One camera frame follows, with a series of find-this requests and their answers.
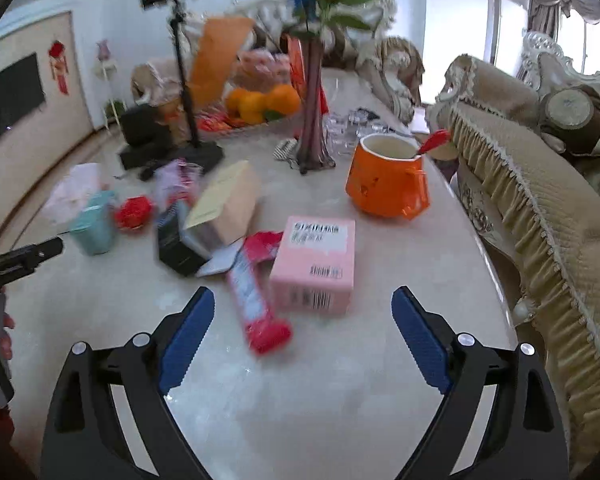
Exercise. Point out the red chinese knot decoration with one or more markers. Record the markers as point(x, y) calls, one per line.
point(59, 65)

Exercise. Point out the left hand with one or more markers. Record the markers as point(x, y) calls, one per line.
point(6, 339)

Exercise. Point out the wall mounted black television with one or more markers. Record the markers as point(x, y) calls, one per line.
point(21, 91)

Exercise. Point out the pink white snack bag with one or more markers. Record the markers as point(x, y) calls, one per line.
point(177, 180)

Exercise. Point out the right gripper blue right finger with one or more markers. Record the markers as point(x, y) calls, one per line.
point(524, 436)

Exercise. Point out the purple glass flower vase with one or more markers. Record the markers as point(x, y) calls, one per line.
point(312, 17)

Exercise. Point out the pink barcode box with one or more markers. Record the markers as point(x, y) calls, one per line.
point(314, 266)

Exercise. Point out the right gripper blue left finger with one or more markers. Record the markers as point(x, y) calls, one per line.
point(84, 438)

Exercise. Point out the white tissue pack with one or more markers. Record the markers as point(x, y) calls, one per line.
point(72, 193)

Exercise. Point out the beige carton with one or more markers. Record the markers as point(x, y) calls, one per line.
point(223, 212)

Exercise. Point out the black small box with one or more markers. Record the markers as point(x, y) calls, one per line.
point(176, 247)

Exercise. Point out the orange ceramic mug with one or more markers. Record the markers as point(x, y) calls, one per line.
point(387, 177)

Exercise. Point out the beige fringed sofa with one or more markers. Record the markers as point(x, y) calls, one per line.
point(529, 181)

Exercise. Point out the oranges in fruit tray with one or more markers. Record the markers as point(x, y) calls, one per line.
point(255, 107)

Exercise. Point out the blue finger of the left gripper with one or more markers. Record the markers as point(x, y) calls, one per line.
point(24, 261)

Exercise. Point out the black phone stand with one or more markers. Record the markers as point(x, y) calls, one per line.
point(207, 155)

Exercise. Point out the small teal box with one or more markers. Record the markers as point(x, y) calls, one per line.
point(94, 229)

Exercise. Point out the red biscuit wrapper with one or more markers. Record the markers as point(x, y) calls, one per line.
point(264, 331)

